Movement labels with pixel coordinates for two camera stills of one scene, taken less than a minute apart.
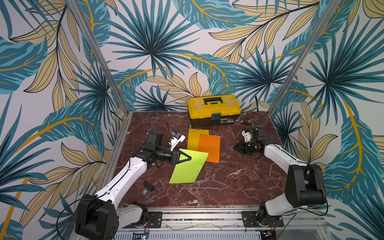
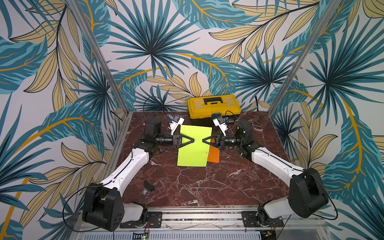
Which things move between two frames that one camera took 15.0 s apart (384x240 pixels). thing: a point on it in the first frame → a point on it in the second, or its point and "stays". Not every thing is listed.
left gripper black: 175,156 → 177,140
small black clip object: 148,186 stays
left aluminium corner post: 102,57 stays
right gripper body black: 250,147 → 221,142
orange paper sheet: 211,144 stays
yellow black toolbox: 214,110 stays
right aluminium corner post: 305,56 stays
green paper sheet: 187,171 → 195,154
